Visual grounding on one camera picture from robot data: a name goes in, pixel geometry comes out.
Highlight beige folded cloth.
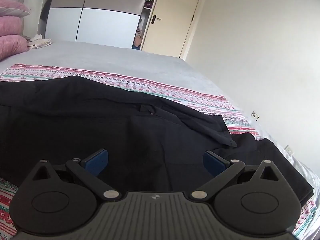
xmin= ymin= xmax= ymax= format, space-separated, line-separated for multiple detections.
xmin=26 ymin=34 xmax=52 ymax=50

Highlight black pants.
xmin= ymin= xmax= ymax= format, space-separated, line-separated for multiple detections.
xmin=0 ymin=76 xmax=314 ymax=207

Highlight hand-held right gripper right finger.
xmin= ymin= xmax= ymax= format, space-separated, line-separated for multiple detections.
xmin=190 ymin=151 xmax=284 ymax=202

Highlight cream door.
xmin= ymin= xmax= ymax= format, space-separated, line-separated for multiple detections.
xmin=140 ymin=0 xmax=203 ymax=59

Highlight patterned red green blanket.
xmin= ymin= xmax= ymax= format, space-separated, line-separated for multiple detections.
xmin=0 ymin=64 xmax=318 ymax=240

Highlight white grey wardrobe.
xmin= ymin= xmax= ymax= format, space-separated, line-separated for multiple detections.
xmin=37 ymin=0 xmax=163 ymax=49

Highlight bed with grey cover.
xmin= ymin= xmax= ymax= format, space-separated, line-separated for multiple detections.
xmin=0 ymin=41 xmax=320 ymax=188

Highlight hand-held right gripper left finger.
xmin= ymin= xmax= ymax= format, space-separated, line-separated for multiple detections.
xmin=32 ymin=149 xmax=122 ymax=202

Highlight clothes on shelf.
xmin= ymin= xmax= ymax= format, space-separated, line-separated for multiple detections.
xmin=132 ymin=17 xmax=145 ymax=50

